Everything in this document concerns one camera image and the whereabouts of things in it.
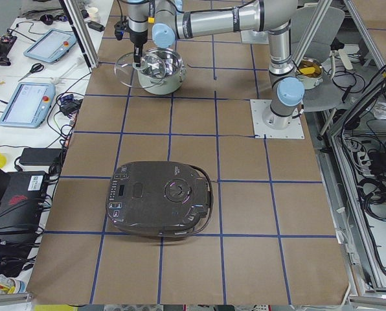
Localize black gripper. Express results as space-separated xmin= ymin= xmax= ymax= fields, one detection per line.
xmin=129 ymin=29 xmax=148 ymax=67

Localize glass pot lid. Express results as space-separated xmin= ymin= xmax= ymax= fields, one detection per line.
xmin=114 ymin=52 xmax=166 ymax=89

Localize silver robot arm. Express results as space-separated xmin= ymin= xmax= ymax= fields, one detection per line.
xmin=124 ymin=1 xmax=304 ymax=130

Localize pale green electric pot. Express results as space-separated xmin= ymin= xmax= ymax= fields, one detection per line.
xmin=137 ymin=47 xmax=187 ymax=95

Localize small pot with corn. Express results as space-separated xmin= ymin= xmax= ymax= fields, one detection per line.
xmin=296 ymin=58 xmax=323 ymax=90

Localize white paper cup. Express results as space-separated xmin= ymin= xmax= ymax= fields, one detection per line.
xmin=87 ymin=6 xmax=100 ymax=23

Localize upper blue teach pendant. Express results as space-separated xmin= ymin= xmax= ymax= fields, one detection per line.
xmin=23 ymin=29 xmax=77 ymax=63

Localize blue teach pendant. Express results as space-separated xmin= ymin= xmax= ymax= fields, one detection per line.
xmin=23 ymin=29 xmax=77 ymax=63
xmin=0 ymin=82 xmax=56 ymax=128

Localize lower blue teach pendant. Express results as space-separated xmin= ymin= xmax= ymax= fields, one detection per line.
xmin=0 ymin=82 xmax=56 ymax=128

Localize dark brown rice cooker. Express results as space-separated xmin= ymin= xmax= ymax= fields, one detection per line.
xmin=106 ymin=161 xmax=214 ymax=238

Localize black power adapter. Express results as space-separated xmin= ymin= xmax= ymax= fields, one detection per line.
xmin=19 ymin=148 xmax=62 ymax=166

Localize grey chair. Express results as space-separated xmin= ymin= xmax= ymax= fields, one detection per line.
xmin=291 ymin=6 xmax=345 ymax=112

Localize black computer box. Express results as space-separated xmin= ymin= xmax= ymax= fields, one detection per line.
xmin=0 ymin=171 xmax=49 ymax=232

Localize aluminium frame post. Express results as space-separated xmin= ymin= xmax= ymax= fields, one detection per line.
xmin=60 ymin=0 xmax=98 ymax=69

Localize black handled scissors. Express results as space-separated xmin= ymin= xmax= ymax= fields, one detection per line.
xmin=18 ymin=62 xmax=45 ymax=82

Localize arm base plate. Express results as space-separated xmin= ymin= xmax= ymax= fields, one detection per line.
xmin=250 ymin=99 xmax=304 ymax=139
xmin=241 ymin=30 xmax=269 ymax=45

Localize black cable bundle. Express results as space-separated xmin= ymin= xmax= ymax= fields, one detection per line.
xmin=356 ymin=174 xmax=386 ymax=223

